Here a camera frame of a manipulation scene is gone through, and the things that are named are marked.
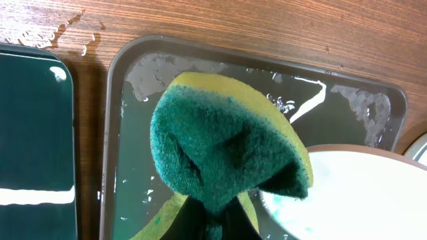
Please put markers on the green and yellow sponge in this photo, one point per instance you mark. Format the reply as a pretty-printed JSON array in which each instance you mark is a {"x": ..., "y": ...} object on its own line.
[{"x": 214, "y": 138}]

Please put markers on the white plate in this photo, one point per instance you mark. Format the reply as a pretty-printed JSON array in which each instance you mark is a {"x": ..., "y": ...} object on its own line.
[{"x": 358, "y": 193}]

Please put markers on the dark grey serving tray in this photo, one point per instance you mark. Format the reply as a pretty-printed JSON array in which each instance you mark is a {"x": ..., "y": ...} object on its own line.
[{"x": 323, "y": 106}]

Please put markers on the light blue plate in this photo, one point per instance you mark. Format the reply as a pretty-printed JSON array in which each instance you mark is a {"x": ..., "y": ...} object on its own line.
[{"x": 416, "y": 152}]

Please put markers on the black rectangular water tub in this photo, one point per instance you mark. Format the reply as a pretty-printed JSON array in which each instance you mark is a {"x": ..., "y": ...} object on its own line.
[{"x": 38, "y": 189}]

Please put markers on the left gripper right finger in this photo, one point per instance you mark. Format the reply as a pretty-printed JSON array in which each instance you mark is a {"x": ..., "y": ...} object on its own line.
[{"x": 236, "y": 224}]

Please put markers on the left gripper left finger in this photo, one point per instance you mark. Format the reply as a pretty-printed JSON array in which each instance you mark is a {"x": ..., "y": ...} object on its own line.
[{"x": 189, "y": 223}]

